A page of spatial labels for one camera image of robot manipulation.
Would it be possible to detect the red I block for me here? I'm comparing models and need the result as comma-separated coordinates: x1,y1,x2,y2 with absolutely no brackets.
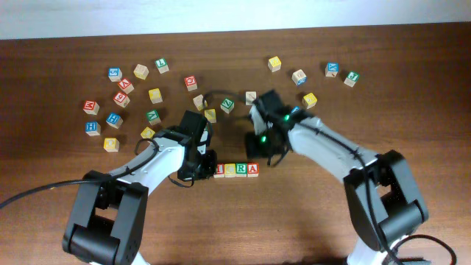
213,163,225,178

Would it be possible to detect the yellow C block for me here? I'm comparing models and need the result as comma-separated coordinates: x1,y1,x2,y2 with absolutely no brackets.
224,163,236,177

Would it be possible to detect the red a block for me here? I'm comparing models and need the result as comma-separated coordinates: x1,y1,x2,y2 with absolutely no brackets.
247,163,260,177
118,78,134,94

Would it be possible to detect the green R block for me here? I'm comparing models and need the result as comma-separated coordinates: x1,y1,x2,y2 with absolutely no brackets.
235,163,247,177

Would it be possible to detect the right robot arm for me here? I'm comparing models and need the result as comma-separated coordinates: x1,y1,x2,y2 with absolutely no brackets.
245,91,429,264

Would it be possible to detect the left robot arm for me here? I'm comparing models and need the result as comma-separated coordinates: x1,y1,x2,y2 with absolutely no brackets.
62,110,216,264

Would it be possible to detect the blue I block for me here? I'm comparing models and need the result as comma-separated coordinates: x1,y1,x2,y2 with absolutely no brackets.
291,106,301,113

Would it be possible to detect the yellow S block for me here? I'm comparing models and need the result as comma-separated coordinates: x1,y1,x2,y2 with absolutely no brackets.
204,109,217,123

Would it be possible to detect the yellow block right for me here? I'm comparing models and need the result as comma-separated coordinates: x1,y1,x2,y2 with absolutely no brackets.
302,93,317,109

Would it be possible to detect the green Z block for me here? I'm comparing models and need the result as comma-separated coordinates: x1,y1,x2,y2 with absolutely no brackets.
220,98,235,114

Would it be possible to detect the yellow O block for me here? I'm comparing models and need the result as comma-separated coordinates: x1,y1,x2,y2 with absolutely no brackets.
141,127,155,139

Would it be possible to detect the plain wood block centre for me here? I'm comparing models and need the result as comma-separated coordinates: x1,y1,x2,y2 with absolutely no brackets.
193,94,208,111

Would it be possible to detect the green V block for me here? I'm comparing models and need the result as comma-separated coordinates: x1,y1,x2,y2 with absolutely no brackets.
146,110,161,125

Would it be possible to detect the plain block blue side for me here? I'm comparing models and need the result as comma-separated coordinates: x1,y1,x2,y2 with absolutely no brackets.
291,69,307,85

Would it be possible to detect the yellow block top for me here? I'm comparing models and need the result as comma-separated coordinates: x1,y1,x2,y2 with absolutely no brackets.
268,56,282,72

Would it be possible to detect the yellow block upper left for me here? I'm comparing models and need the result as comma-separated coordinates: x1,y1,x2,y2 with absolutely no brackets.
149,88,163,104

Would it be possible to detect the red Q block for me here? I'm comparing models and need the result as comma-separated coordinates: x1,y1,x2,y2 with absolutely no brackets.
184,76,197,91

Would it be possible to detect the yellow block lower left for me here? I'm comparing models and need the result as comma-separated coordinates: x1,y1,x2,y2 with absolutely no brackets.
103,138,120,152

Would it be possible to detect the blue X block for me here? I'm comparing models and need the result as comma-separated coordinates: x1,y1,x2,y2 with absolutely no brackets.
325,62,339,77

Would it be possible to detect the blue H block tilted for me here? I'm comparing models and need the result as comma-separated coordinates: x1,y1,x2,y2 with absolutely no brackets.
106,113,123,129

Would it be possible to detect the green J block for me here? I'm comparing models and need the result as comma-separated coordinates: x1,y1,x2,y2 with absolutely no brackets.
344,71,360,88

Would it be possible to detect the red 6 block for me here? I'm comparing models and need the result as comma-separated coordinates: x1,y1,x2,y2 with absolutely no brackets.
113,92,130,108

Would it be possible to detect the green L block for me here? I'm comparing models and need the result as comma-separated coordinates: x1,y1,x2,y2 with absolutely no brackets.
155,57,169,74

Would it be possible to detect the plain yellow-sided block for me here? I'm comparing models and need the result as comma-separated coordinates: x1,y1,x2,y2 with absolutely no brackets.
133,64,149,80

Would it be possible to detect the red M block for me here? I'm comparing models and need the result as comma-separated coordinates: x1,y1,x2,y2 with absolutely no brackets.
83,100,99,115

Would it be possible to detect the blue S block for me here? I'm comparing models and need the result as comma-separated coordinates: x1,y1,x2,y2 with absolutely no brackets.
107,68,123,82

